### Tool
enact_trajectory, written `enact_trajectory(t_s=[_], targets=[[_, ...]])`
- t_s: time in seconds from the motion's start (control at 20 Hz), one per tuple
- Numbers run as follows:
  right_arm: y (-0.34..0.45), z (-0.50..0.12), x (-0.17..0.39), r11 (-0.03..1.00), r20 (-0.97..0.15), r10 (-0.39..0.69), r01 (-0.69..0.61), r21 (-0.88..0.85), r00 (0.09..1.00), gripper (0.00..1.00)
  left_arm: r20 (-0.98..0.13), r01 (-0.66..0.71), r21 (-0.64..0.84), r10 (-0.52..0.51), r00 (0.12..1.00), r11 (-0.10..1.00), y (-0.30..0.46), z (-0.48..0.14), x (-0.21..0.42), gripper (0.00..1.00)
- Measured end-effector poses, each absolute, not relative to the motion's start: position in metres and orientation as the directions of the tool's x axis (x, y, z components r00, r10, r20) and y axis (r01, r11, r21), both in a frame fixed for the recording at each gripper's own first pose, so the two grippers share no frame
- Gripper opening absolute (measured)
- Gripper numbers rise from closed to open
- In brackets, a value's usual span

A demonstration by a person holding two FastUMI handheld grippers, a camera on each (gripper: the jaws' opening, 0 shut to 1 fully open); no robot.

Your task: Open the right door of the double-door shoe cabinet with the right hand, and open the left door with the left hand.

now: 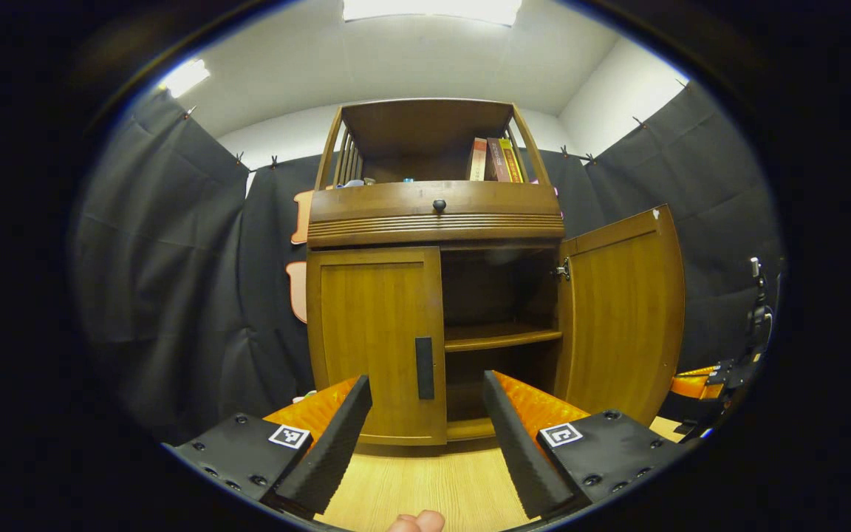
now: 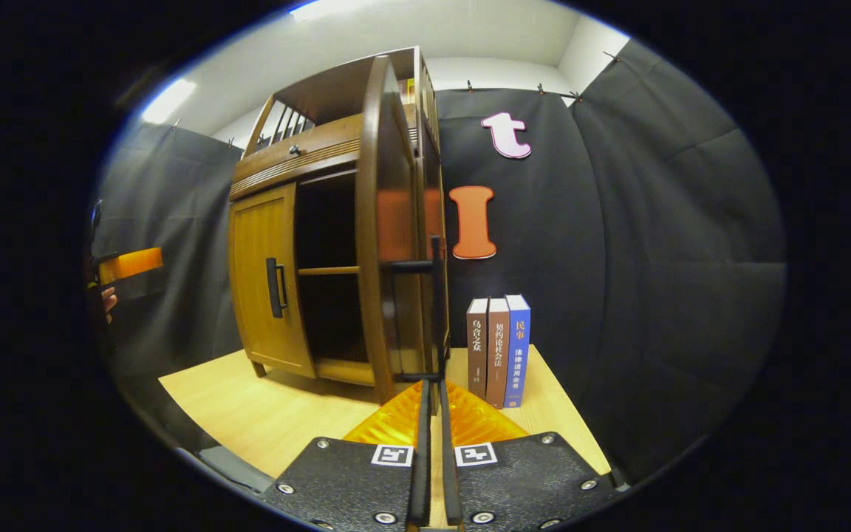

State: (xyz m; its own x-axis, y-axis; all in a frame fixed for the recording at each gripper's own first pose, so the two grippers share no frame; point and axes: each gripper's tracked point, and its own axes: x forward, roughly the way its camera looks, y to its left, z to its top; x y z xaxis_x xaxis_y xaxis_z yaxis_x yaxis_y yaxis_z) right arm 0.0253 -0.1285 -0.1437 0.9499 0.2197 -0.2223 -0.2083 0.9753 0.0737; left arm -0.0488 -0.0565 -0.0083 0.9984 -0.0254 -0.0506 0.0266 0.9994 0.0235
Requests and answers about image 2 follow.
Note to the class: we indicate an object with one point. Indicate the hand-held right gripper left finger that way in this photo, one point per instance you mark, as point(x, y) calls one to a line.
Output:
point(351, 480)

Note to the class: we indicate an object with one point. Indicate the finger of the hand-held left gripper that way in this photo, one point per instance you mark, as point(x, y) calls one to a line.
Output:
point(137, 264)

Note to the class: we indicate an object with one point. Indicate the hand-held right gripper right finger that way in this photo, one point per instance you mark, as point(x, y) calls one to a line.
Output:
point(529, 480)

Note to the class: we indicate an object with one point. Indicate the wooden shoe cabinet door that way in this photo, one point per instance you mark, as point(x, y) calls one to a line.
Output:
point(255, 281)
point(388, 170)

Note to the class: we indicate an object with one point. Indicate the wooden double-door shoe cabinet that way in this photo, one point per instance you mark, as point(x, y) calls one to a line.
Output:
point(322, 96)

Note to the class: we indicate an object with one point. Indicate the blue book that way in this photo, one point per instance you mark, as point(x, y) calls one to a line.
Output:
point(518, 347)

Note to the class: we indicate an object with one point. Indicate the dark brown book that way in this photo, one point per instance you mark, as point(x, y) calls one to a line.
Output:
point(477, 347)

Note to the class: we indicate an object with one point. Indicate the small ceiling light panel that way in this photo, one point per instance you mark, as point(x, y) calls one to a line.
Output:
point(167, 102)

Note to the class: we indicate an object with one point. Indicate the wooden drawer with black knob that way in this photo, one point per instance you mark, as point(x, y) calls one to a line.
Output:
point(285, 166)

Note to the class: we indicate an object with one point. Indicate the large ceiling light panel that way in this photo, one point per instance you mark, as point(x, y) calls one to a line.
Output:
point(322, 9)

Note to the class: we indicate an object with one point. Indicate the yellow book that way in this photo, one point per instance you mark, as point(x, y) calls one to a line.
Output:
point(411, 90)

